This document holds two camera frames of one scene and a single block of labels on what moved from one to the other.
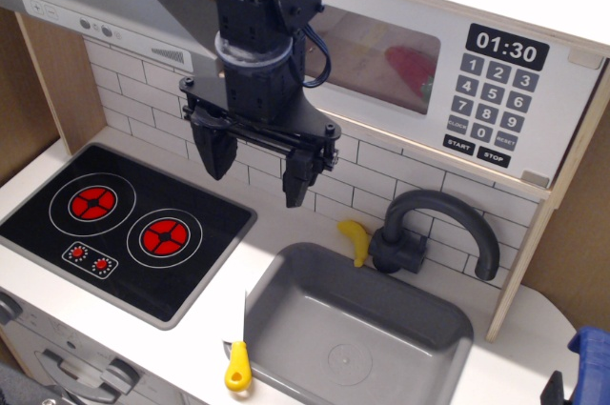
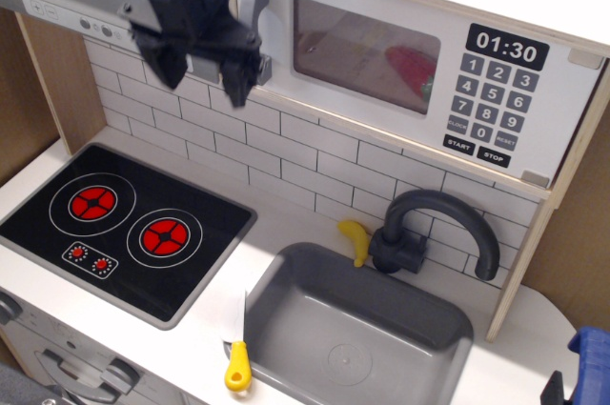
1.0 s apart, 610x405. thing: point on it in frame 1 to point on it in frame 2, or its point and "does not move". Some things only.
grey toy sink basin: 324,330 does not move
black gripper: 267,103 to 202,18
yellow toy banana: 360,238 does not move
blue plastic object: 593,345 does not move
